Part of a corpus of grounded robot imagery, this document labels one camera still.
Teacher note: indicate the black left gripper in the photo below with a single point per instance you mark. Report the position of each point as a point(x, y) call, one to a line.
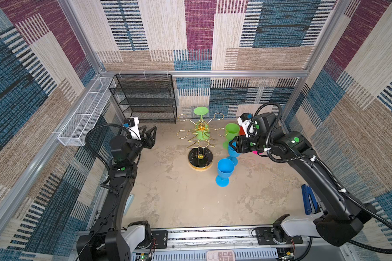
point(147, 142)

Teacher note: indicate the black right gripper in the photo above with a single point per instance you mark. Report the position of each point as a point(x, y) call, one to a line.
point(241, 145)

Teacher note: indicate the green wine glass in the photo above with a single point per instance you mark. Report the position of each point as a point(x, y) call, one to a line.
point(201, 132)
point(232, 130)

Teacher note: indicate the blue wine glass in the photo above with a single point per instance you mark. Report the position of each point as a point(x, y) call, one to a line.
point(233, 155)
point(225, 169)

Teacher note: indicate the red wine glass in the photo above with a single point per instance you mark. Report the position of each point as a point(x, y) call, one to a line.
point(241, 131)

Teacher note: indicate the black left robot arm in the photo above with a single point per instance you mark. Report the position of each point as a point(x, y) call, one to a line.
point(107, 239)

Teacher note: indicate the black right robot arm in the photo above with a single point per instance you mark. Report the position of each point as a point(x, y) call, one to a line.
point(343, 216)

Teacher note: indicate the gold wine glass rack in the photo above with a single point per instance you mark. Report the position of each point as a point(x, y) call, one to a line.
point(200, 156)

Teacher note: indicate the light blue flat device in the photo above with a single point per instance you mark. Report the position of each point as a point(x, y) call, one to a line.
point(128, 203)

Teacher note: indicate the blue clip tool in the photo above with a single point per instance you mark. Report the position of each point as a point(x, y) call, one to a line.
point(311, 205)

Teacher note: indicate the pink keypad device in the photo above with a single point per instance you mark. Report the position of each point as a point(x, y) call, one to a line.
point(220, 255)

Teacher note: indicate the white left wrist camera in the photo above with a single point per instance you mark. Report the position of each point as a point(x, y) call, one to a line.
point(132, 125)

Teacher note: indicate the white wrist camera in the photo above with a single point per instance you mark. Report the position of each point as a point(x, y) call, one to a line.
point(132, 125)
point(245, 121)

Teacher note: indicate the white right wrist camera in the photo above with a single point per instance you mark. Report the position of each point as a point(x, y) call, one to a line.
point(245, 121)

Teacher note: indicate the black wire shelf rack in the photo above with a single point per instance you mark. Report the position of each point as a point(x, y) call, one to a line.
point(149, 97)

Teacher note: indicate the white wire mesh basket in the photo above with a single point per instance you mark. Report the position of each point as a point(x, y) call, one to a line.
point(86, 114)

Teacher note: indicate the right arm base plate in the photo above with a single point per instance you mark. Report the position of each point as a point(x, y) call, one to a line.
point(264, 235)

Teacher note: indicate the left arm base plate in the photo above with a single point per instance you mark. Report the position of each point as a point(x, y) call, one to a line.
point(159, 241)

